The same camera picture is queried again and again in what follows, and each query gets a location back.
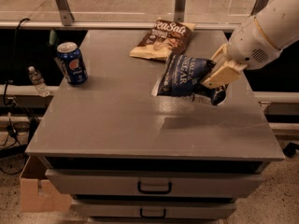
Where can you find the clear plastic water bottle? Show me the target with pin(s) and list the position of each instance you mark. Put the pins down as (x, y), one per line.
(38, 82)

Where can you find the upper grey drawer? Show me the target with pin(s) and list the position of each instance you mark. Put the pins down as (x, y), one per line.
(153, 184)

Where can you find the green topped dark bottle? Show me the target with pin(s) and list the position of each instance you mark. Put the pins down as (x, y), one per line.
(53, 43)

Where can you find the blue kettle chip bag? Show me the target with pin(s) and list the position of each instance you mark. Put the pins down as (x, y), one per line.
(182, 78)

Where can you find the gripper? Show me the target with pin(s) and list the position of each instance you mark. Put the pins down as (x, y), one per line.
(249, 46)

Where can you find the brown sea salt chip bag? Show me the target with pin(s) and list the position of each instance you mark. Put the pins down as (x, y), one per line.
(162, 39)

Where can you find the grey drawer cabinet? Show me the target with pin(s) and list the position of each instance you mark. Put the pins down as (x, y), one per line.
(112, 122)

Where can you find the blue pepsi can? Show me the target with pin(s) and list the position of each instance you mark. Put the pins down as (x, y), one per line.
(70, 57)

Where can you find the lower grey drawer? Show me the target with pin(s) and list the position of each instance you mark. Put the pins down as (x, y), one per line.
(163, 210)

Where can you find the right metal bracket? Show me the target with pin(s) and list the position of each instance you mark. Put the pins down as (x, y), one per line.
(261, 0)

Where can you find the metal bracket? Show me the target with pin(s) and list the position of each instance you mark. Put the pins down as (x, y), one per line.
(65, 13)
(261, 0)
(179, 11)

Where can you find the grey drawer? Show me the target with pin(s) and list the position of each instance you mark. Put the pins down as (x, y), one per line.
(153, 184)
(163, 210)

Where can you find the left metal bracket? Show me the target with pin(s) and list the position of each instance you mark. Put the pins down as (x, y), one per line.
(65, 13)

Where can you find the cardboard box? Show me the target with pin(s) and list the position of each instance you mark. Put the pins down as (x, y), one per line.
(37, 193)

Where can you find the middle metal bracket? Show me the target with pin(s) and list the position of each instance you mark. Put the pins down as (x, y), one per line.
(179, 11)

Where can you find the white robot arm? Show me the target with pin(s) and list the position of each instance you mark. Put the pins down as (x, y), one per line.
(257, 42)

